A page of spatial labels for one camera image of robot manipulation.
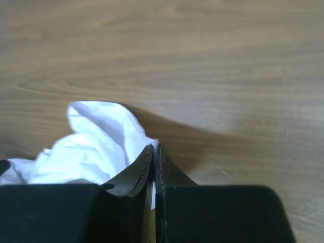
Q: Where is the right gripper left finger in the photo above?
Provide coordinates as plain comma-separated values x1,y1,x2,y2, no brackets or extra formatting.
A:
1,145,153,242

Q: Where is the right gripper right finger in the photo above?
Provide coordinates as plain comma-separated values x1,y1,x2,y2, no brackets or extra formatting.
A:
154,144,295,242

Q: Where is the white graphic tank top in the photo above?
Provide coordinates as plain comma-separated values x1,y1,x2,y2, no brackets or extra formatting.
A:
0,100,159,211

